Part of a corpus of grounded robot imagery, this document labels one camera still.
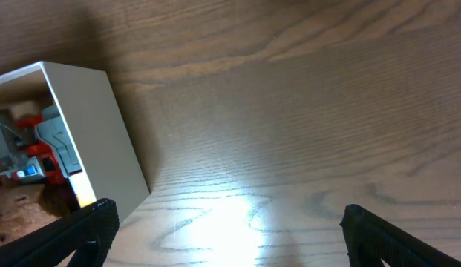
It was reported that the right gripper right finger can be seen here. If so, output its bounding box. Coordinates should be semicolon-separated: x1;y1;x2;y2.
340;204;461;267

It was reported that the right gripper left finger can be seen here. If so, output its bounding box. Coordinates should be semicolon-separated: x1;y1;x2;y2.
0;198;120;267

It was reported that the brown plush toy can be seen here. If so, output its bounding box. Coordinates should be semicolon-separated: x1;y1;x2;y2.
0;182;80;246

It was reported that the red toy fire truck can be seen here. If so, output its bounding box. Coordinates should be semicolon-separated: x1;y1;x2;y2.
0;113;70;185

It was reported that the yellow grey toy truck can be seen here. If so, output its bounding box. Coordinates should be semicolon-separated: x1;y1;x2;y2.
36;105;82;178

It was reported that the white cardboard box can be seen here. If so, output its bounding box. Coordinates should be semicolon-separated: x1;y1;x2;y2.
0;61;150;222

